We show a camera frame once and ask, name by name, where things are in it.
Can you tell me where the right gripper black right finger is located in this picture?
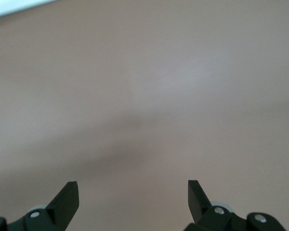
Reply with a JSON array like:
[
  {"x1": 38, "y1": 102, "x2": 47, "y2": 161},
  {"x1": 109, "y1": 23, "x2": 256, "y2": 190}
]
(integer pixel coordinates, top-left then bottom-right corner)
[{"x1": 187, "y1": 180, "x2": 287, "y2": 231}]

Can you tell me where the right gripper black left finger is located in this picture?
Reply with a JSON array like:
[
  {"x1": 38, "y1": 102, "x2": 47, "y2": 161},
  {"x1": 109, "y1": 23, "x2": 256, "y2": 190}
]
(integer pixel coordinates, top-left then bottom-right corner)
[{"x1": 0, "y1": 180, "x2": 80, "y2": 231}]

